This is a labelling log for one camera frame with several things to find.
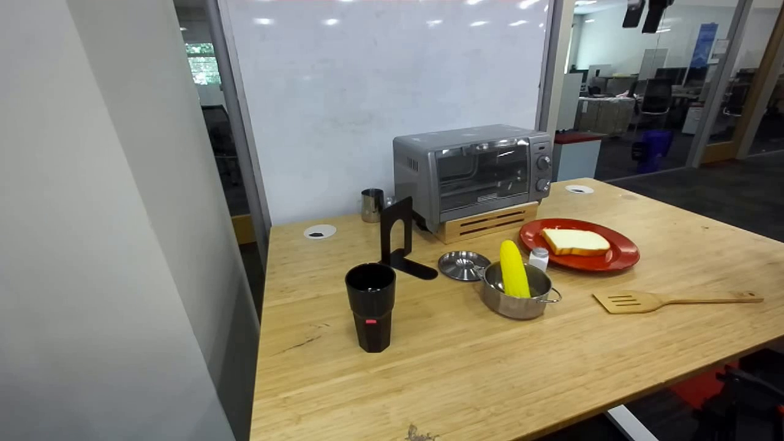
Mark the silver oven knob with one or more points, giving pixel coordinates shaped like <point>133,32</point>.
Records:
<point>543,163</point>
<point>543,185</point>

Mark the black metal bookend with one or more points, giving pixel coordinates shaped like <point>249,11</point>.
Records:
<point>418,267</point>

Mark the white table grommet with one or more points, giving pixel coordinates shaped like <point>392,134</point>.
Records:
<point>578,189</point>
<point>318,233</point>

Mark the silver toaster oven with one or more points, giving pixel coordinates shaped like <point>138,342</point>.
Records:
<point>473,175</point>

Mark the black plastic cup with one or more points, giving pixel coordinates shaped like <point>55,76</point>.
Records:
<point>371,315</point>

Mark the slatted wooden trivet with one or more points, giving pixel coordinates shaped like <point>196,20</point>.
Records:
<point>490,221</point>

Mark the yellow corn cob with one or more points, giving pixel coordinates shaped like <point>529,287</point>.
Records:
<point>512,270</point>

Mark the small steel pot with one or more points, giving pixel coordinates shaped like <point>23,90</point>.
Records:
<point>511,310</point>

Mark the white salt shaker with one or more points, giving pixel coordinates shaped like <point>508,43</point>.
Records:
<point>539,261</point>

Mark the white bread slice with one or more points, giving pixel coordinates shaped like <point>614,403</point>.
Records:
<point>576,242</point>

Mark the white cabinet with red top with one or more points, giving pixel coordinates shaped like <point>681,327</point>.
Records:
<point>578,158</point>

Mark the red plate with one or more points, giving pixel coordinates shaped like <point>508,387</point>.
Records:
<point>589,261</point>

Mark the wooden slotted spatula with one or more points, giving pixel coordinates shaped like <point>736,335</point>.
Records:
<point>626,302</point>

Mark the blue bin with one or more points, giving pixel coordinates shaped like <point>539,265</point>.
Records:
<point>652,147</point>

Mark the red stand base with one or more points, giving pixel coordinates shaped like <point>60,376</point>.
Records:
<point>704,386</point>

